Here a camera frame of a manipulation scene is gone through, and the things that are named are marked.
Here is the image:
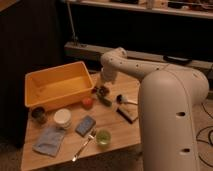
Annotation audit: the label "blue sponge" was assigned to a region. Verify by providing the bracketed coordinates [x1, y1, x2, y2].
[75, 116, 96, 137]

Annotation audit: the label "metal lamp stand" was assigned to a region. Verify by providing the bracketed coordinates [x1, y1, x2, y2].
[66, 0, 79, 46]

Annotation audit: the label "silver fork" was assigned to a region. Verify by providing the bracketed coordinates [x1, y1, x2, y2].
[72, 129, 97, 162]

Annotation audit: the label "white round container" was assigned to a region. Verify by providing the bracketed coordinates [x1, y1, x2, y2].
[53, 108, 71, 129]

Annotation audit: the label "yellow plastic bin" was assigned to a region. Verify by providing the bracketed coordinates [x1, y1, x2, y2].
[25, 61, 94, 111]

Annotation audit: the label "green cucumber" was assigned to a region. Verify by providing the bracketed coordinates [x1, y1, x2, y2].
[96, 93, 112, 107]

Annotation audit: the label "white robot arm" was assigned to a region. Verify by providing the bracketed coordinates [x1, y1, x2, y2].
[100, 48, 209, 171]

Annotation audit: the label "dark red grape bunch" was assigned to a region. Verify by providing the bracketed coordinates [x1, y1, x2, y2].
[92, 86, 109, 96]

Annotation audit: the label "blue folded cloth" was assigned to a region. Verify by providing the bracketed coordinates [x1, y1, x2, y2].
[32, 126, 66, 157]

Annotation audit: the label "black floor cables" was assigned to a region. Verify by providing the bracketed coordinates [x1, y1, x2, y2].
[195, 99, 213, 169]

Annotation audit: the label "black dish brush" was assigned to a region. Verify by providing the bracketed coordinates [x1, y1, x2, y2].
[116, 94, 137, 105]

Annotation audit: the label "green plastic cup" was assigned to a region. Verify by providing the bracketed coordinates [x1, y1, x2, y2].
[96, 130, 111, 147]

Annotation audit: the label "red apple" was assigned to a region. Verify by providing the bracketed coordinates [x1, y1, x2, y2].
[82, 97, 93, 110]

